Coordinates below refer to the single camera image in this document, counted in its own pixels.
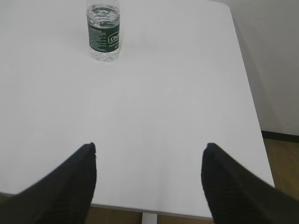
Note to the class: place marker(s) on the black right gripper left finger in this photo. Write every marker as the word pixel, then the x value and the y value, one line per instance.
pixel 61 197

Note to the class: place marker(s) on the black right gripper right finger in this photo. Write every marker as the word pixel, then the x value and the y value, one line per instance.
pixel 237 196

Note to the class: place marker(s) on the clear green-label water bottle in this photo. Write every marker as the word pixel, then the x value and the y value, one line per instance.
pixel 103 22

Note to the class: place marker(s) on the white table leg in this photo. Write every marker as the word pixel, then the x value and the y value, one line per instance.
pixel 149 218

